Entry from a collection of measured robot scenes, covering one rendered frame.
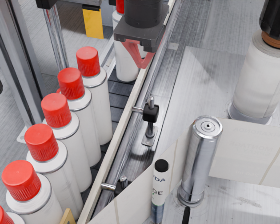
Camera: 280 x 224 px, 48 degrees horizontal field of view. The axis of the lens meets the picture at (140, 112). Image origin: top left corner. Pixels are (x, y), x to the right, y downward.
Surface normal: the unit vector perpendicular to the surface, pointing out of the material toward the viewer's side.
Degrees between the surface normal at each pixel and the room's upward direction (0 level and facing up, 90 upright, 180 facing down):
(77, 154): 90
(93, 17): 90
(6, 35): 90
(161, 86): 0
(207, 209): 0
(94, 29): 90
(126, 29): 1
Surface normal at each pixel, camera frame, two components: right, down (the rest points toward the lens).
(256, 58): -0.85, 0.40
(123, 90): 0.00, -0.66
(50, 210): 0.90, 0.33
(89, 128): 0.75, 0.50
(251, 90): -0.67, 0.55
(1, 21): -0.26, 0.72
